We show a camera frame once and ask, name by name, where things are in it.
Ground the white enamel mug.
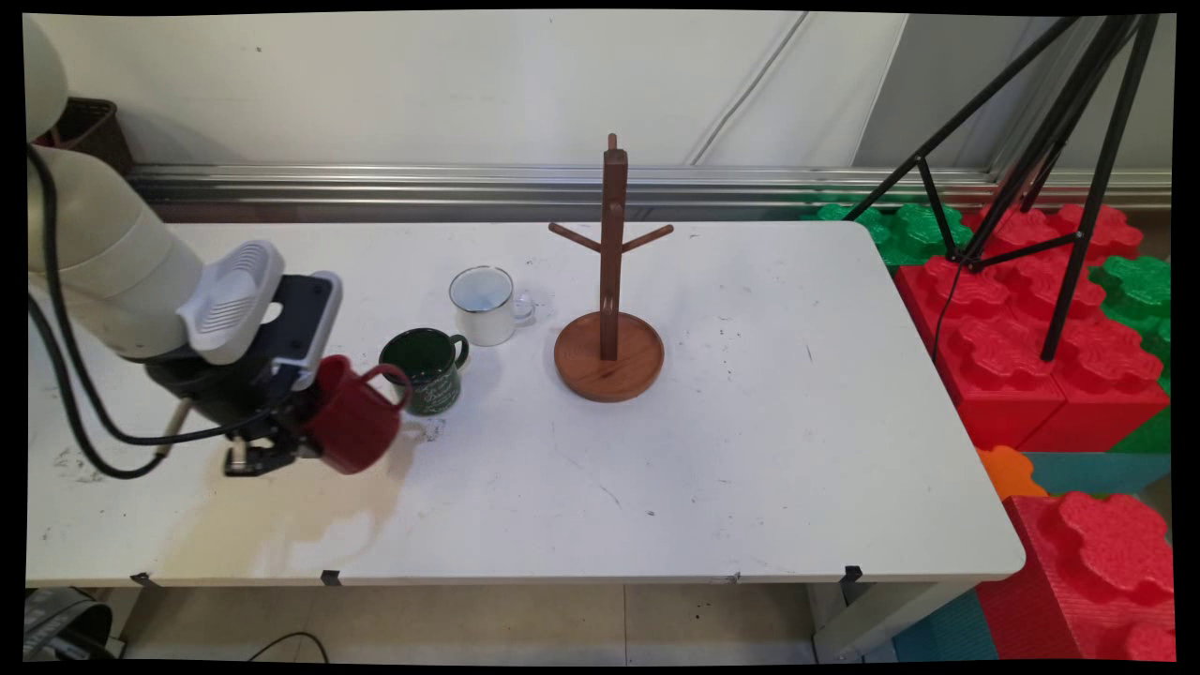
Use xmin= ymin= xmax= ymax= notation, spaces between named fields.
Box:
xmin=448 ymin=265 xmax=537 ymax=349

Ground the aluminium wall rail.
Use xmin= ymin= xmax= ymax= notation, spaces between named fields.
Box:
xmin=129 ymin=163 xmax=1173 ymax=213

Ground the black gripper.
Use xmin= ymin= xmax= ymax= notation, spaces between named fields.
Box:
xmin=143 ymin=350 xmax=322 ymax=478

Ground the large red foam block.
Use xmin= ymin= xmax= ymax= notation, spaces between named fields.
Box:
xmin=973 ymin=490 xmax=1178 ymax=663

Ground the brown wooden mug tree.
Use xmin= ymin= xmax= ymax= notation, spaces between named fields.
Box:
xmin=547 ymin=132 xmax=676 ymax=405

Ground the white table leg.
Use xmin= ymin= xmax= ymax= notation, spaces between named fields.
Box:
xmin=810 ymin=580 xmax=978 ymax=663

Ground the black camera tripod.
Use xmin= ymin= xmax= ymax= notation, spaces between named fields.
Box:
xmin=842 ymin=13 xmax=1162 ymax=363

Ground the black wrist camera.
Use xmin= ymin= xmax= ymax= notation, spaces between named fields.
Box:
xmin=250 ymin=270 xmax=345 ymax=393

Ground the grey plastic floor object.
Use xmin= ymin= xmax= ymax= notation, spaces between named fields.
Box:
xmin=23 ymin=587 xmax=126 ymax=663

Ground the teal foam mat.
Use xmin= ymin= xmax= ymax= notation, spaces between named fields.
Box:
xmin=1020 ymin=451 xmax=1173 ymax=500

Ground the red enamel mug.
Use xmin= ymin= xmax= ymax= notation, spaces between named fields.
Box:
xmin=298 ymin=353 xmax=414 ymax=476

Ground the black floor cable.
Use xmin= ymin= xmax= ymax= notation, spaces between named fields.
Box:
xmin=245 ymin=631 xmax=330 ymax=663

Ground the brown wicker basket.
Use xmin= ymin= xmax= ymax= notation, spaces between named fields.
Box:
xmin=36 ymin=97 xmax=135 ymax=178

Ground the orange foam piece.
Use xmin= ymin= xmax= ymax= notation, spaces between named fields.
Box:
xmin=974 ymin=444 xmax=1049 ymax=502

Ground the green foam block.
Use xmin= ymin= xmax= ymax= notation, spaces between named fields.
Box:
xmin=802 ymin=201 xmax=976 ymax=269
xmin=1087 ymin=254 xmax=1173 ymax=395

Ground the dark green enamel mug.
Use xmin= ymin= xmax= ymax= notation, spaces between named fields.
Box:
xmin=378 ymin=327 xmax=471 ymax=418

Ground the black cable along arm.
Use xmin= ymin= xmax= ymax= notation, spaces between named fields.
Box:
xmin=25 ymin=144 xmax=303 ymax=481

